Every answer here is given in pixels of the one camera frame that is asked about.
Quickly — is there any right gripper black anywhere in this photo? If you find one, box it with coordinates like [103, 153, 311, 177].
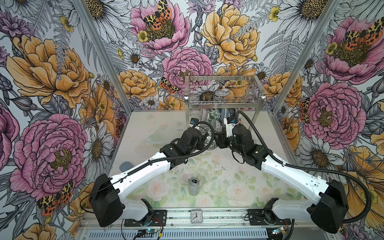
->
[212, 132, 245, 156]

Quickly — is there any dark speckled pattern bowl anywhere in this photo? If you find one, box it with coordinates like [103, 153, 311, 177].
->
[199, 125, 218, 151]

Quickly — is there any dark grey petal bowl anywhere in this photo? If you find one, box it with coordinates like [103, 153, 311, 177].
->
[229, 108, 236, 117]

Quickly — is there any green leaf pattern bowl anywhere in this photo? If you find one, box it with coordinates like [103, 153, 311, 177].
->
[208, 109, 221, 120]

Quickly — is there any blue floral bowl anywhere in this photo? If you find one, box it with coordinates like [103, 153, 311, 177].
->
[219, 109, 231, 122]

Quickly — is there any green geometric pattern bowl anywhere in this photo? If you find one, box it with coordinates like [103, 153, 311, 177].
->
[211, 119, 223, 133]

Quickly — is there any purple glass bowl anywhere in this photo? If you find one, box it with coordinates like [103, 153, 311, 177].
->
[199, 109, 209, 122]

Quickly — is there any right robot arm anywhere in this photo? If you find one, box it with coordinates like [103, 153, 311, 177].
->
[215, 124, 349, 234]

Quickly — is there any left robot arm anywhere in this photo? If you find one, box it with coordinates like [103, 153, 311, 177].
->
[89, 128, 215, 227]

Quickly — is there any steel two-tier dish rack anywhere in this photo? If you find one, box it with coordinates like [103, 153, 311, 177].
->
[184, 76, 267, 132]

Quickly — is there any silver drink can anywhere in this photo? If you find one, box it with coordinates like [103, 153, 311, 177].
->
[188, 176, 200, 196]

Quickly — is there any small white clock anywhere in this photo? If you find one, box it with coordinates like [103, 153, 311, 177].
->
[190, 209, 203, 224]

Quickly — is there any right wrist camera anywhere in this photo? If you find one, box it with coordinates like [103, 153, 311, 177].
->
[224, 116, 239, 138]

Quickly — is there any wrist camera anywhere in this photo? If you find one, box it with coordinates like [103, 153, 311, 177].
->
[190, 118, 200, 127]
[224, 116, 239, 138]

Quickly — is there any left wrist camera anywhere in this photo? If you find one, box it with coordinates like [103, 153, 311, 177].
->
[190, 118, 200, 127]

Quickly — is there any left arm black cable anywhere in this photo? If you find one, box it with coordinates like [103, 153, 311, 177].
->
[79, 120, 216, 214]

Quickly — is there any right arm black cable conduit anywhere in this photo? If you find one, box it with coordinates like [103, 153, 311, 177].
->
[235, 110, 373, 240]

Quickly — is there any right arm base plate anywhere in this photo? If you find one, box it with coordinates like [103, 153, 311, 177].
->
[247, 209, 291, 226]

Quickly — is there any aluminium front rail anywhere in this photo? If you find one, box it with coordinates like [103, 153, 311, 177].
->
[78, 206, 337, 230]

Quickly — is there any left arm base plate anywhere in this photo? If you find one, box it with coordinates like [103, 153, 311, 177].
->
[124, 210, 168, 227]

